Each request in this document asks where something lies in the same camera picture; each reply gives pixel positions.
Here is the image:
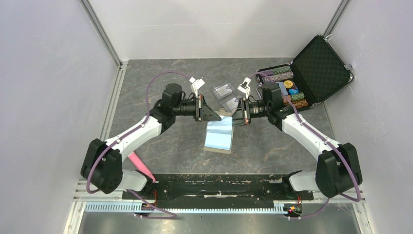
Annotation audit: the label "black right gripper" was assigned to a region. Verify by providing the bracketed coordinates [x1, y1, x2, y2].
[225, 98, 270, 127]

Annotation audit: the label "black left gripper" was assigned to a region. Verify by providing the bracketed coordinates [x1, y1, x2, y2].
[173, 95, 221, 122]

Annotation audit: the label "clear acrylic card box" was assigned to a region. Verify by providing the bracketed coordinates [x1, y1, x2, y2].
[222, 96, 242, 113]
[212, 83, 234, 100]

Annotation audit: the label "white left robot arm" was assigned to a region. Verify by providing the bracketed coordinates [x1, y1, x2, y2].
[80, 83, 222, 199]

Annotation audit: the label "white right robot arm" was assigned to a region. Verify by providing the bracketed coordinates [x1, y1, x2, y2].
[232, 78, 362, 202]

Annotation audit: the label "poker chips in case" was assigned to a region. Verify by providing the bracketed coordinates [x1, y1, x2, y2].
[257, 65, 309, 109]

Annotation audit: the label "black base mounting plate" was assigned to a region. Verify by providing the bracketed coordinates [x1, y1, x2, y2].
[138, 174, 314, 209]

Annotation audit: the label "black poker chip case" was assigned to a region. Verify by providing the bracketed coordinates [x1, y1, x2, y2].
[255, 34, 355, 114]

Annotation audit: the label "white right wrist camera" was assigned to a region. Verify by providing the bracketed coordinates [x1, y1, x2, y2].
[237, 78, 251, 99]

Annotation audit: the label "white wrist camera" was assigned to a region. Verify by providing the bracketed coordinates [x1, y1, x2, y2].
[189, 77, 205, 97]
[237, 78, 251, 99]

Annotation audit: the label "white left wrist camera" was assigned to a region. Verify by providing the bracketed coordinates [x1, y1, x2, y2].
[189, 77, 205, 97]

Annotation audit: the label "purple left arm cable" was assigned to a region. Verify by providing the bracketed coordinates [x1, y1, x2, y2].
[85, 71, 194, 221]

